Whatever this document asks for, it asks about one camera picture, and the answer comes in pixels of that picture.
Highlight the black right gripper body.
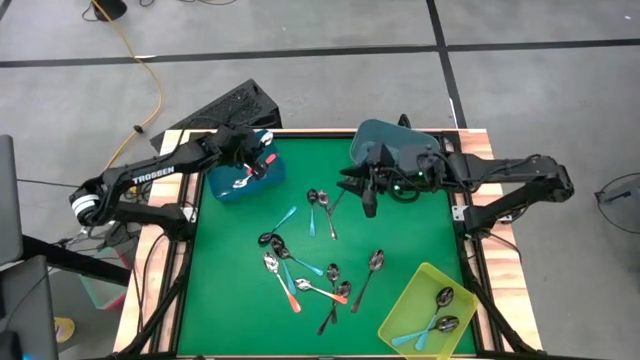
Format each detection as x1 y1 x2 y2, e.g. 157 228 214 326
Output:
362 142 444 220

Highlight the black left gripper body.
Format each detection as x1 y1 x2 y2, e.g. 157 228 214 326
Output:
212 124 262 169

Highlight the blue-handled spoon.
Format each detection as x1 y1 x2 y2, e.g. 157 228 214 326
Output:
306 188 319 239
278 247 326 278
269 235 297 296
390 315 461 348
414 286 455 352
256 204 299 248

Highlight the black perforated computer case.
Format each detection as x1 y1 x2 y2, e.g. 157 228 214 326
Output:
149 78 284 153

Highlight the blue rectangular tray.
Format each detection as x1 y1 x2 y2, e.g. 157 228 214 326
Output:
202 128 288 203

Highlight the teal grey oval bin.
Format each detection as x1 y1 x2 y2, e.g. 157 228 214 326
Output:
348 118 442 194

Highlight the green table mat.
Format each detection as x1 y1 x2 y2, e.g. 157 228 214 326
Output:
177 135 477 357

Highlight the yellow translucent tray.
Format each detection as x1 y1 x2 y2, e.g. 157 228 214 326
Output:
378 261 480 360

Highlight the black round stand base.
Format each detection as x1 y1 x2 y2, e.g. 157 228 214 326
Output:
91 0 129 22

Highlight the black desk beam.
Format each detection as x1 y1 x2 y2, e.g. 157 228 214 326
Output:
19 233 132 287

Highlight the light grey panel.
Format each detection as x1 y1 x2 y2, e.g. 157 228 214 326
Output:
0 133 25 267

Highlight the yellow round floor sticker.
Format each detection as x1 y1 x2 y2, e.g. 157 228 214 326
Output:
53 316 76 344

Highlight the dark grey panel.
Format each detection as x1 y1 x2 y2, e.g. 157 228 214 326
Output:
0 254 60 360

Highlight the black aluminium table frame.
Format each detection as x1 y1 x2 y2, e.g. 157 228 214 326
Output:
114 128 544 360

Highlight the yellow extension cable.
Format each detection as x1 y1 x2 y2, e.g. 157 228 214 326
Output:
89 0 165 171

